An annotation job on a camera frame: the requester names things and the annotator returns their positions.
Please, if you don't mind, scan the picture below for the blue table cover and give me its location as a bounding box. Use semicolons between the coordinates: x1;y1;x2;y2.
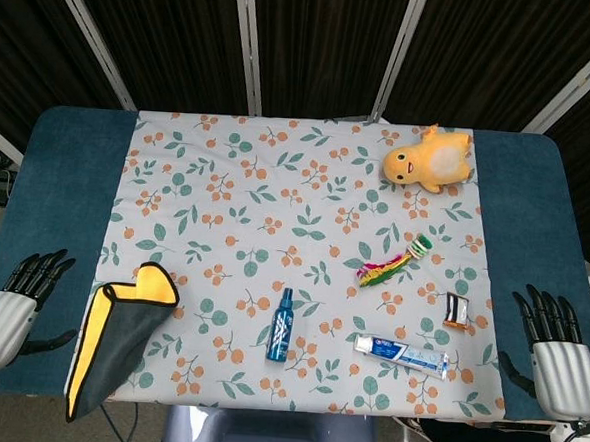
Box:
0;100;590;433

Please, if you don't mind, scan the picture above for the yellow plush duck toy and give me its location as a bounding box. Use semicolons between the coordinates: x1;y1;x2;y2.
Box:
380;120;478;197

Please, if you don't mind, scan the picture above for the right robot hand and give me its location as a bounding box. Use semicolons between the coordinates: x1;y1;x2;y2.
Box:
494;282;590;419

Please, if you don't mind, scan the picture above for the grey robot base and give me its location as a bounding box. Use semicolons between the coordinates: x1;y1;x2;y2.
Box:
159;402;379;442

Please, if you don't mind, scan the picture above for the blue spray bottle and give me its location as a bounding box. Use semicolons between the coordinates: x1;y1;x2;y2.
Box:
264;286;298;366

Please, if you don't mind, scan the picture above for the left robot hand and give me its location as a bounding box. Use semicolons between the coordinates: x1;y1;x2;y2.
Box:
0;244;83;375

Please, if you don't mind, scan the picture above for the yellow grey microfiber cloth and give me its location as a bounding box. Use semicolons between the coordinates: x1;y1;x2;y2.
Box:
63;257;182;430

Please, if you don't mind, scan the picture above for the floral patterned tablecloth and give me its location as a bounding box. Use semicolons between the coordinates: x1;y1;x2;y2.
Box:
63;103;525;426

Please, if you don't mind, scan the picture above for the white blue toothpaste tube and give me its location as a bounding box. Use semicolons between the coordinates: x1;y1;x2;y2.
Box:
351;333;452;381

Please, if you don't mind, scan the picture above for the folding screen partition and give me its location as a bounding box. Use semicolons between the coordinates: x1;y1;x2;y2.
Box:
0;0;590;200

